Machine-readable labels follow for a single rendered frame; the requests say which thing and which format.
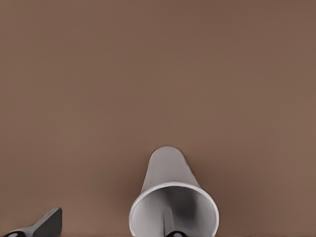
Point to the white IKEA cup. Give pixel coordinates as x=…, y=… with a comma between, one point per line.
x=166, y=170

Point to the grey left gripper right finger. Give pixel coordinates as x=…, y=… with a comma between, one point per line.
x=169, y=222

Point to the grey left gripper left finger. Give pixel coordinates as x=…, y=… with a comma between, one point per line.
x=47, y=223

